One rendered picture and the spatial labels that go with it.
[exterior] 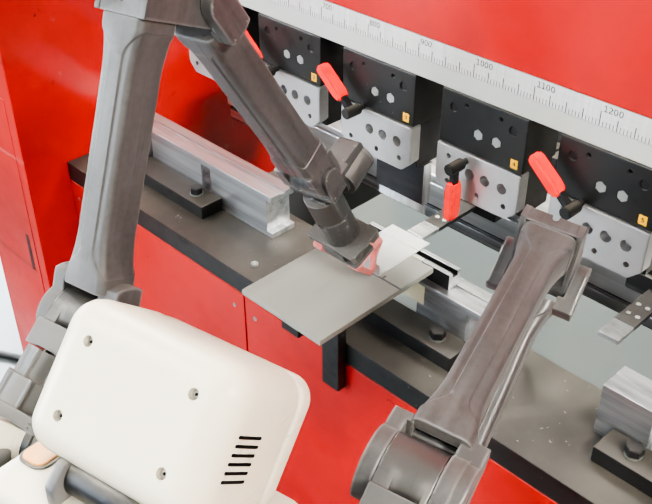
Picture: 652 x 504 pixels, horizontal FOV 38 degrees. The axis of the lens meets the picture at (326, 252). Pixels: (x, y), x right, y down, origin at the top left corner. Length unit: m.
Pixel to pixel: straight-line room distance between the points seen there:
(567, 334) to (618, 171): 1.86
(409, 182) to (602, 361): 1.57
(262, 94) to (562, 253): 0.41
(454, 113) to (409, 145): 0.11
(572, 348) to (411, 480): 2.18
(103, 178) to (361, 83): 0.58
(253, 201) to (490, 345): 0.96
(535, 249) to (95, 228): 0.49
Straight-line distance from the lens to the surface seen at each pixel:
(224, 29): 1.08
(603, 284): 1.73
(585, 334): 3.11
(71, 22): 2.11
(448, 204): 1.42
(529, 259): 1.08
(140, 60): 1.04
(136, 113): 1.05
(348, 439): 1.78
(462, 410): 0.95
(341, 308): 1.50
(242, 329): 1.88
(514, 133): 1.35
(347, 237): 1.47
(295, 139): 1.29
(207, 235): 1.90
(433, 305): 1.62
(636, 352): 3.08
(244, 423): 0.83
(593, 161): 1.28
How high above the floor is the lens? 1.93
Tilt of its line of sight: 35 degrees down
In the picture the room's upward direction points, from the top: straight up
